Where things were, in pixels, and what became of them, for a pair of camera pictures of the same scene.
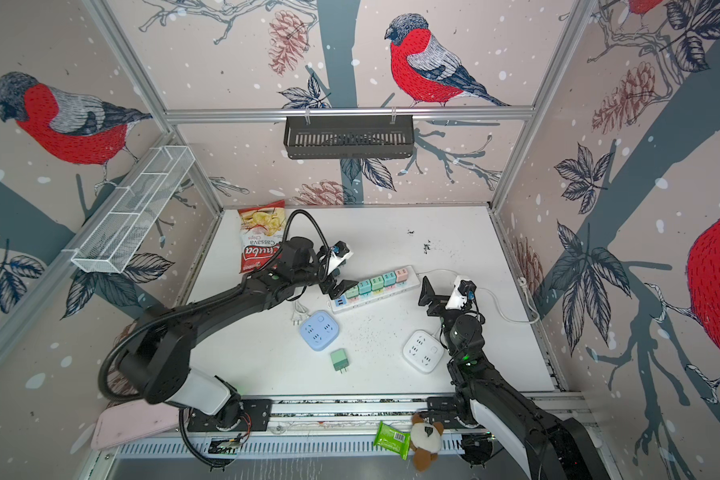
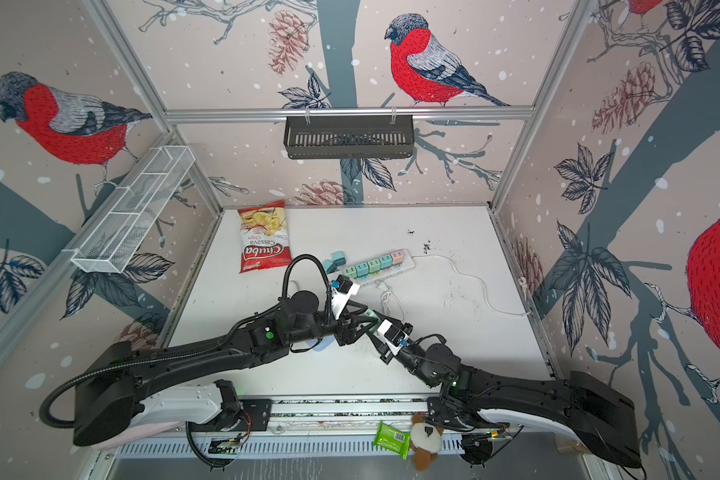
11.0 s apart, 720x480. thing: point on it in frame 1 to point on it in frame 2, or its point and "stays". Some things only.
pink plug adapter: (401, 275) to (397, 257)
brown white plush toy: (426, 440) stays
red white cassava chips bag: (262, 229) stays
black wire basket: (342, 137) stays
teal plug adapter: (389, 279) to (386, 262)
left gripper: (339, 289) to (349, 331)
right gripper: (441, 302) to (381, 347)
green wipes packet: (392, 439) stays
